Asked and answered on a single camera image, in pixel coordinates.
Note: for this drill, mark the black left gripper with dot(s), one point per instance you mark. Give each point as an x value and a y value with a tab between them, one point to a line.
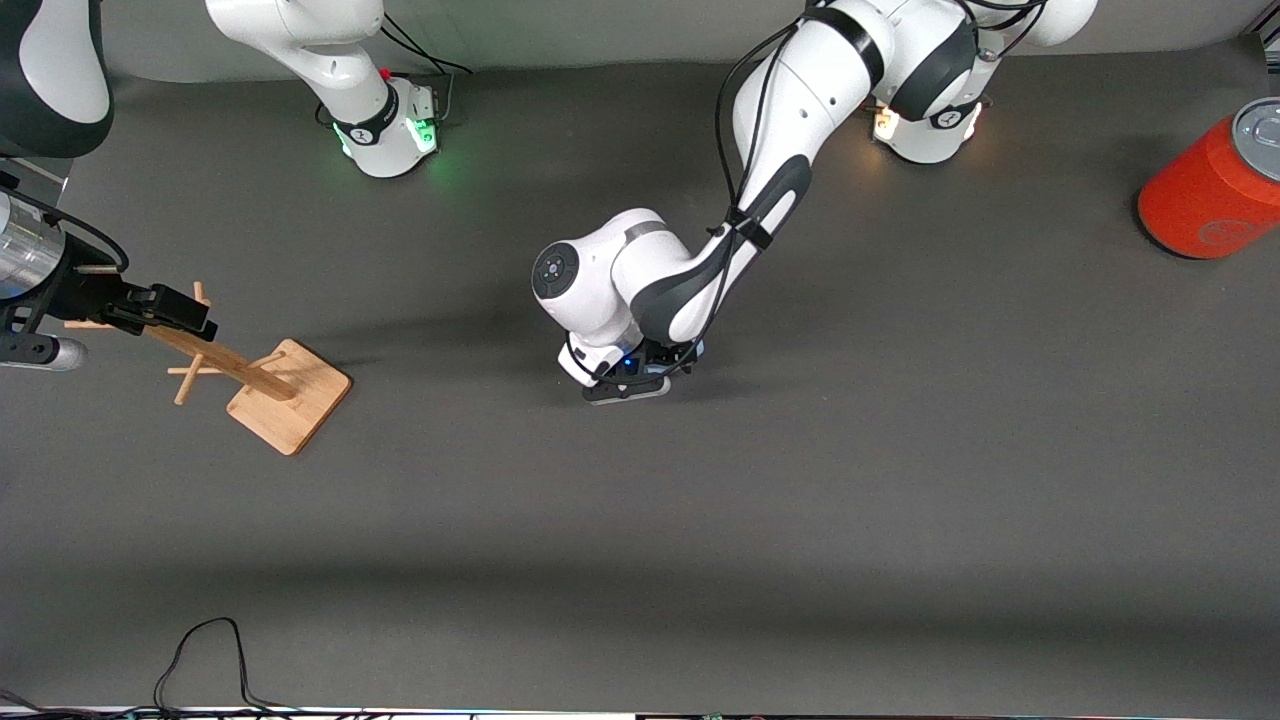
659	353

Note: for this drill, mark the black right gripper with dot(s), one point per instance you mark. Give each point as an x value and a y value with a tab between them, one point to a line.
82	290

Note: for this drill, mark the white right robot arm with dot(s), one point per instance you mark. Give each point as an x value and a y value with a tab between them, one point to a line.
350	60

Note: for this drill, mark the wooden cup rack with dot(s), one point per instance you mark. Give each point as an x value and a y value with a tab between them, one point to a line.
290	400

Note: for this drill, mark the orange drink can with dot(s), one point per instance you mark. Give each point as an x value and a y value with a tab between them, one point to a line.
1210	190

